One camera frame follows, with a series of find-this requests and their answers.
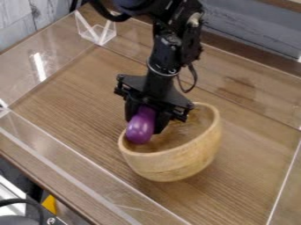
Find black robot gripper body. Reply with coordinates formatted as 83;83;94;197
114;62;196;122

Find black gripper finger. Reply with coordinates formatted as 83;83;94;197
154;112;172;134
125;98;141;122

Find purple toy eggplant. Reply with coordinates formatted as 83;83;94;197
126;105;157;144

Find brown wooden bowl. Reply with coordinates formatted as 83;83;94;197
118;102;223;182

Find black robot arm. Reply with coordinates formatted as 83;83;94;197
90;0;204;134

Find clear acrylic corner bracket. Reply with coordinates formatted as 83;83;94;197
74;11;117;46

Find clear acrylic table wall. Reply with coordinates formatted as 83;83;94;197
0;105;191;225

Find black cable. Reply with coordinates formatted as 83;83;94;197
0;197;49;225

